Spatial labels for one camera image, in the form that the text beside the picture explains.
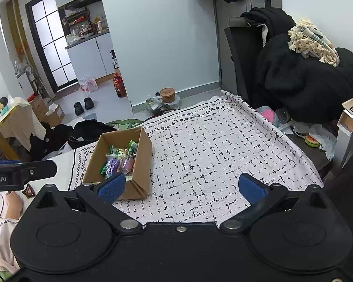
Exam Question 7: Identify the purple snack box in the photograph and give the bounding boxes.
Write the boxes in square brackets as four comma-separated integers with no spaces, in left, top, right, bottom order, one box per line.
[105,157,121,178]

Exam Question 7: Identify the purple round snack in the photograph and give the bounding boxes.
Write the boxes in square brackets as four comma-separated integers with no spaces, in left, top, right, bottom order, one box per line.
[120,157,135,176]

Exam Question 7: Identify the green biscuit packet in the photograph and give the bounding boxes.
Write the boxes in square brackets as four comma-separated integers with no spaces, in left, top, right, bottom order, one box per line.
[106,145,128,159]

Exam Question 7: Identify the light green snack packet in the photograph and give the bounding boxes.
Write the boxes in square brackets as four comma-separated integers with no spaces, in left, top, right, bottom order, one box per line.
[127,140,138,157]

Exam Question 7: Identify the brown cardboard box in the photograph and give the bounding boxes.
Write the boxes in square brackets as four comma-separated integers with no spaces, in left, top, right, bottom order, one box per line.
[83,127,152,200]

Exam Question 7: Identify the black clothes pile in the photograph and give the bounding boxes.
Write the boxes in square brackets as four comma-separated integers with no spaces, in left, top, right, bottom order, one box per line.
[28,120,116,161]

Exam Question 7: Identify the watermelon plush toy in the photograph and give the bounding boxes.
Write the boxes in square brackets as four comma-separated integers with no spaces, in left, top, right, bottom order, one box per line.
[304,134,321,148]

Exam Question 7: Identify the white black patterned tablecloth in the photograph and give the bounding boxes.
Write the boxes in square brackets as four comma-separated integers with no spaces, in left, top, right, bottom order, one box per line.
[26,90,325,223]

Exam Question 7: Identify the green cartoon rug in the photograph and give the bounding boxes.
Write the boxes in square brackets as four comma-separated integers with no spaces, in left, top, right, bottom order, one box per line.
[106,118,143,130]

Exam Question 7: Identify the open cardboard box floor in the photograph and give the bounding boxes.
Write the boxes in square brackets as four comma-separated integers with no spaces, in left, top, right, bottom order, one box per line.
[28,95,65,127]

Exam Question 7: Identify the white plastic bag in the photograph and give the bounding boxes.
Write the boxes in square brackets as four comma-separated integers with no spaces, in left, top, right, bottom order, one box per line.
[292,121,337,161]

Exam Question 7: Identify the left black slipper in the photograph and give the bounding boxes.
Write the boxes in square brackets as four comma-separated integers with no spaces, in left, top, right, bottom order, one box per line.
[74,102,84,116]

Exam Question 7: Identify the black slipper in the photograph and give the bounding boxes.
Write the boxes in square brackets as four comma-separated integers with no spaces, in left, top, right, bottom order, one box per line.
[74,102,84,116]
[84,98,95,110]

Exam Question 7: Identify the right black slipper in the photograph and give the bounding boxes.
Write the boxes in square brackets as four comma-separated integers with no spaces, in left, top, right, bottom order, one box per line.
[84,98,95,110]

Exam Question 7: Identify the clear bag with items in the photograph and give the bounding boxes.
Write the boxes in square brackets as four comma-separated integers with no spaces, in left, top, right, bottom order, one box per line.
[144,96,165,116]

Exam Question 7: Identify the white side table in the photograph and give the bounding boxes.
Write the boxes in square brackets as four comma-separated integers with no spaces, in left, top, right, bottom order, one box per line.
[332,98,353,174]

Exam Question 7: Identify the pink plastic bag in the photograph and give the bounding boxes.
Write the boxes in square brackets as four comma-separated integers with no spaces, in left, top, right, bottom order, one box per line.
[78,75,98,93]

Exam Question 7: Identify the red oil bottle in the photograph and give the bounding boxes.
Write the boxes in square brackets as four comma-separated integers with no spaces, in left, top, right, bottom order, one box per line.
[113,73,127,98]

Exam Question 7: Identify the black fleece blanket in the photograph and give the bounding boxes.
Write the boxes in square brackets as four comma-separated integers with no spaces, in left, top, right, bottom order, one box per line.
[241,8,353,123]

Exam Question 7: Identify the cork lid glass jar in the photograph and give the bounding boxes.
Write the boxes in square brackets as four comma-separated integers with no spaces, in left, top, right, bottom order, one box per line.
[160,88,181,110]

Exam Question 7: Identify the black spray bottle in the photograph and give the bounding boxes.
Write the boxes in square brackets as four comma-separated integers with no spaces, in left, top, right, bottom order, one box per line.
[110,50,119,69]

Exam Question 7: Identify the black chair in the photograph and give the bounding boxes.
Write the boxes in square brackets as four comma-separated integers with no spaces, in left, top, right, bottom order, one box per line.
[224,17,263,106]

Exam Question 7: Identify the beige fringed cloth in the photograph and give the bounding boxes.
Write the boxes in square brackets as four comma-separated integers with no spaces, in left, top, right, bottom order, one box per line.
[288,18,340,67]

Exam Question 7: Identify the white kitchen cabinet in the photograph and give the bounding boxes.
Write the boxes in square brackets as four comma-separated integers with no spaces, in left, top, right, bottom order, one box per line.
[55,0,114,79]

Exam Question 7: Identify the grey door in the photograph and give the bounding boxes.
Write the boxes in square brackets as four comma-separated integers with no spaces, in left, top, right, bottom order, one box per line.
[213,0,282,94]

